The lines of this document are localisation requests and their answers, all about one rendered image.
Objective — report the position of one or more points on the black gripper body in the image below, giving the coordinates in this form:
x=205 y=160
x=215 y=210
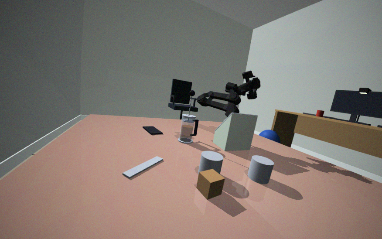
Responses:
x=247 y=75

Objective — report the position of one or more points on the glass french press coffee maker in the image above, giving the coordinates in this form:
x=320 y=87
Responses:
x=187 y=126

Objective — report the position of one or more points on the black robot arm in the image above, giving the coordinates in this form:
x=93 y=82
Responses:
x=232 y=98

